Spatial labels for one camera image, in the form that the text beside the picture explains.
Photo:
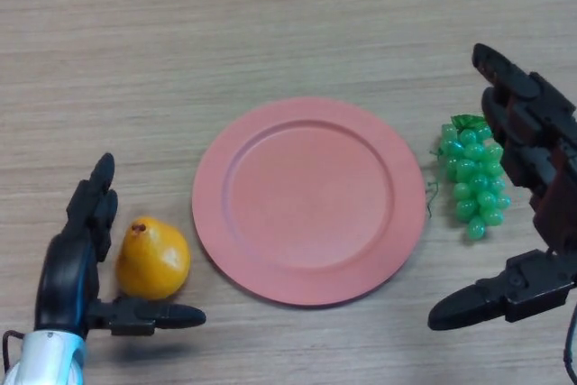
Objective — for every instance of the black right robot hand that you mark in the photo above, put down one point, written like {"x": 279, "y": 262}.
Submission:
{"x": 536, "y": 132}

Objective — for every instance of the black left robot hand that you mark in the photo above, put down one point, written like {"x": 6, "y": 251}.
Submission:
{"x": 65, "y": 277}

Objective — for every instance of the yellow pear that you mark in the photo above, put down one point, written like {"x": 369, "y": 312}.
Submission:
{"x": 153, "y": 261}

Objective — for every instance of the pink round plate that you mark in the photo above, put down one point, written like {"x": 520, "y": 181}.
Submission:
{"x": 308, "y": 202}

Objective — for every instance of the green grape bunch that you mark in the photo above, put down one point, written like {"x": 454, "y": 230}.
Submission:
{"x": 478, "y": 177}

